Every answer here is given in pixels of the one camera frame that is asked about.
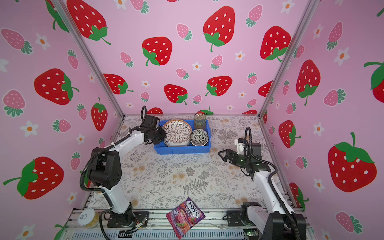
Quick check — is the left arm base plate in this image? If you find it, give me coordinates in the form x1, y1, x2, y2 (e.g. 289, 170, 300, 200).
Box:
103, 211, 150, 228

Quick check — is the yellow transparent cup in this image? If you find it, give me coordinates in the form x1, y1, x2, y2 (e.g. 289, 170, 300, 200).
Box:
194, 121, 207, 130

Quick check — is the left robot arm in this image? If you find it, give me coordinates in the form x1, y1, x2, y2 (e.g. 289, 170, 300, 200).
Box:
80, 127, 166, 226

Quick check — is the white plate with patterned rim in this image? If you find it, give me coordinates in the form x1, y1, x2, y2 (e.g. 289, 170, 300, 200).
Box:
164, 140, 191, 147

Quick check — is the blue plastic bin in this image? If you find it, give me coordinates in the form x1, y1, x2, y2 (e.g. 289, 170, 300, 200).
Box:
154, 120, 212, 155

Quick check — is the flower pattern plate brown rim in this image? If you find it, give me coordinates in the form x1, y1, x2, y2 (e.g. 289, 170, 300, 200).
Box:
163, 120, 192, 143

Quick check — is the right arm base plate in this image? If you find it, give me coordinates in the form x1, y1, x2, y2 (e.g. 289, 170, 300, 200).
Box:
223, 210, 256, 227

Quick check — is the purple striped bowl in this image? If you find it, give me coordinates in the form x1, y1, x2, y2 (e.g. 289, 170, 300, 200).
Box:
191, 141, 208, 147

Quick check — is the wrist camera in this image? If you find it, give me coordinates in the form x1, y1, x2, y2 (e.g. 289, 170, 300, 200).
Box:
142, 115, 160, 129
235, 138, 262, 157

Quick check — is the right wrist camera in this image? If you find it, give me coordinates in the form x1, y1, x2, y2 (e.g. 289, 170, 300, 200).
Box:
235, 138, 262, 157

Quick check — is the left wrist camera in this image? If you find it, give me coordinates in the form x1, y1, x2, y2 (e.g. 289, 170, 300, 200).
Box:
142, 115, 160, 129

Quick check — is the purple Fox's candy bag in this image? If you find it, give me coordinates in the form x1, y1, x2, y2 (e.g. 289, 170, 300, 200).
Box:
166, 197, 206, 240

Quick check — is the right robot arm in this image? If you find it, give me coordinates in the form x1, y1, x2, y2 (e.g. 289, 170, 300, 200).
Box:
218, 149, 307, 240

